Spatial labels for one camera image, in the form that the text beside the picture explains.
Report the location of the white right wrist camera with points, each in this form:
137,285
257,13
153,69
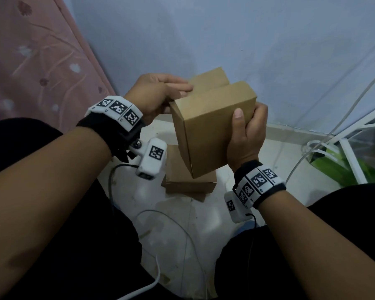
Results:
237,215

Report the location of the person's left forearm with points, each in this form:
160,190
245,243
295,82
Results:
43,199

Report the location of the wrist marker band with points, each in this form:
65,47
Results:
262,181
118,109

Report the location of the left wrist marker band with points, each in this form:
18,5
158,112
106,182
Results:
118,109

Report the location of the person's left hand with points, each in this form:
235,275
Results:
153,93

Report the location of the small tan floor scrap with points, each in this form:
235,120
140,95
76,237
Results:
144,233
165,278

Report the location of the taped brown cardboard box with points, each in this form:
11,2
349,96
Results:
190,196

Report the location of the person's right blue shoe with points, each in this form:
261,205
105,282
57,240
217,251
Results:
245,228

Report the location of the white metal rack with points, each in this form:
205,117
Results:
353,162

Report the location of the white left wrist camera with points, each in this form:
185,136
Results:
150,165

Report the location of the person's right forearm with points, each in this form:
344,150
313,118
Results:
318,253

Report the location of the person's right hand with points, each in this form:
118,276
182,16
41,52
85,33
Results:
247,143

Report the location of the green plastic bag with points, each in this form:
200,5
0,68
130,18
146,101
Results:
331,171

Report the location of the right wrist marker band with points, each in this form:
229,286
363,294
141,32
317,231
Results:
262,181

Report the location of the pink floral bedsheet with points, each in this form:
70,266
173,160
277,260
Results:
34,59

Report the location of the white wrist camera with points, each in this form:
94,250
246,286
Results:
150,165
237,215

